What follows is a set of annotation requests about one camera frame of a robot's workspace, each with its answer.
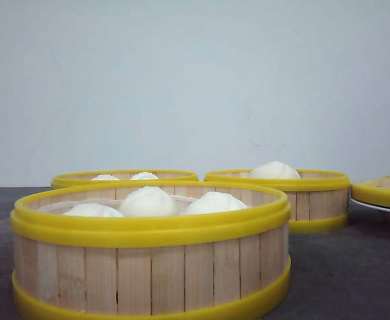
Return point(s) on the right white bun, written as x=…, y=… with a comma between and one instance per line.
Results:
x=214, y=202

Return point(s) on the middle white bun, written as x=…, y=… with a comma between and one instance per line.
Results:
x=148, y=202

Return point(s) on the front bamboo steamer basket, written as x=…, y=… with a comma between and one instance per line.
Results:
x=232, y=265

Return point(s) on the white swirl bun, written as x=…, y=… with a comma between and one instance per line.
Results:
x=274, y=170

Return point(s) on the left white bun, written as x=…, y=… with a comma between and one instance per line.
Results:
x=93, y=210

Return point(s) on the small bun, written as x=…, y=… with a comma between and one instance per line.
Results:
x=104, y=177
x=145, y=175

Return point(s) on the back left small bun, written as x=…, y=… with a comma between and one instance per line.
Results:
x=104, y=177

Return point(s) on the yellow rimmed steamer lid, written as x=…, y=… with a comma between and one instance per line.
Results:
x=374, y=192

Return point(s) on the white plate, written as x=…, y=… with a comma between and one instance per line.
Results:
x=371, y=206

